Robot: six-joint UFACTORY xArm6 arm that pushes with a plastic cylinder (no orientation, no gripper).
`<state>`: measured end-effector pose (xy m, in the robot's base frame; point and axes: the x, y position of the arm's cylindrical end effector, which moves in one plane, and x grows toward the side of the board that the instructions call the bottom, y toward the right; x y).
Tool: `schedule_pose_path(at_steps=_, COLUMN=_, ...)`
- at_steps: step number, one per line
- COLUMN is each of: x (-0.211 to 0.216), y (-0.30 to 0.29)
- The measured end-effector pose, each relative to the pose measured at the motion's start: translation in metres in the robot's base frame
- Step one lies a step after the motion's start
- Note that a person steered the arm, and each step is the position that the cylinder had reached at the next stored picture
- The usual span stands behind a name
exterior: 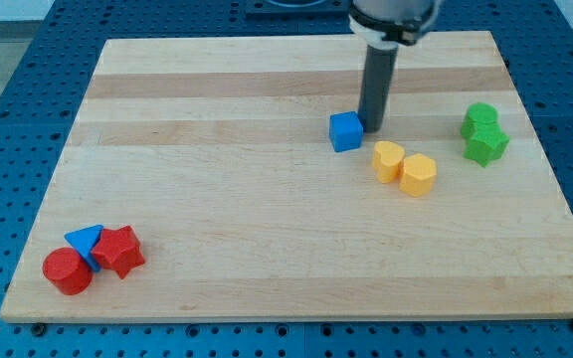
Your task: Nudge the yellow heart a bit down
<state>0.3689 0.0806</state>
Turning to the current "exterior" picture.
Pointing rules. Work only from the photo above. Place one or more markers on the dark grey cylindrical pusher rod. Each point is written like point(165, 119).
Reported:
point(376, 80)

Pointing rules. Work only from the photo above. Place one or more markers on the green cylinder block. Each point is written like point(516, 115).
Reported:
point(480, 116)

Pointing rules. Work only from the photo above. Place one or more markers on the red cylinder block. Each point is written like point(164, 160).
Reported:
point(67, 271)

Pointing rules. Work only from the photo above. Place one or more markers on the green star block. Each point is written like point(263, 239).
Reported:
point(486, 146)

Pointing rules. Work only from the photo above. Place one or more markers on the blue triangle block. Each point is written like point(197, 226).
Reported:
point(83, 241)

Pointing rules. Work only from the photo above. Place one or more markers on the yellow hexagon block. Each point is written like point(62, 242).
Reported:
point(418, 175)

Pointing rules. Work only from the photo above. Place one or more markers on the red star block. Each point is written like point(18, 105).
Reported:
point(118, 250)

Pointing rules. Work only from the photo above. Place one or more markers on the blue cube block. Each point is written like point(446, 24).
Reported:
point(345, 131)

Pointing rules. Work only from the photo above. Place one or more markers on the yellow heart block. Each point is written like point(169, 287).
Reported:
point(386, 161)

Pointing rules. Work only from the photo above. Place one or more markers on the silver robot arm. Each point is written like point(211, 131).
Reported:
point(385, 26)

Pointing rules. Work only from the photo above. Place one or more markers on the light wooden board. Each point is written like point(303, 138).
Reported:
point(216, 152)

